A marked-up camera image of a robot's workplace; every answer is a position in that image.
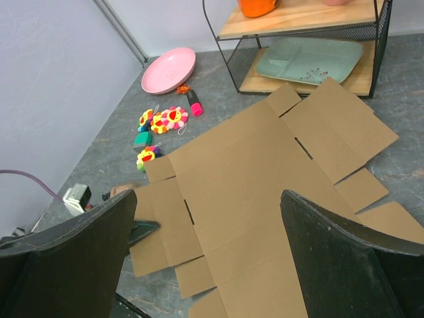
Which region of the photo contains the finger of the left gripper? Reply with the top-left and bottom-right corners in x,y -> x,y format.
128,220 -> 160,247

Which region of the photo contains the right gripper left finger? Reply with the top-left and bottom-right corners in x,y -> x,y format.
1,190 -> 137,317

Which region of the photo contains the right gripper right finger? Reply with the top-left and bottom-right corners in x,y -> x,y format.
280,190 -> 423,317

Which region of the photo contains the brown cardboard box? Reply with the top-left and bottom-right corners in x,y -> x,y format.
131,79 -> 423,317

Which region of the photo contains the lower rainbow flower plush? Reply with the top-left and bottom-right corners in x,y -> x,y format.
136,146 -> 162,171

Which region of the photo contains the rainbow flower plush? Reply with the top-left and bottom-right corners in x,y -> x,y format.
137,109 -> 154,133
136,146 -> 162,171

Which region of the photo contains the teal green eraser block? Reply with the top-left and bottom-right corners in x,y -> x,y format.
132,131 -> 152,153

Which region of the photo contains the middle orange flower plush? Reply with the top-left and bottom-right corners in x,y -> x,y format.
150,112 -> 168,134

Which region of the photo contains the left rainbow flower plush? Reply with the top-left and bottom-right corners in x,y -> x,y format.
137,109 -> 154,133

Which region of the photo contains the pink petal flower plush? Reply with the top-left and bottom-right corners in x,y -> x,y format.
161,107 -> 189,130

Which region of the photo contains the pink black highlighter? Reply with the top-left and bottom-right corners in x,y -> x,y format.
186,90 -> 203,117

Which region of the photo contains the small orange bow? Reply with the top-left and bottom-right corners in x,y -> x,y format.
176,84 -> 191,95

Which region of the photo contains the pink round plate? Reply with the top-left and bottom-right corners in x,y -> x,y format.
140,47 -> 196,95

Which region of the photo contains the teal divided tray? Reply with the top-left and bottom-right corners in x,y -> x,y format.
255,37 -> 364,85

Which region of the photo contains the orange enamel mug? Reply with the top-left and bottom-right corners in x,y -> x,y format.
237,0 -> 280,18

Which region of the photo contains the pink ceramic mug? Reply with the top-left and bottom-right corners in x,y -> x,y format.
322,0 -> 352,7

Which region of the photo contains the black wire wooden shelf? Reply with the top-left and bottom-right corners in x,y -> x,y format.
209,1 -> 392,98

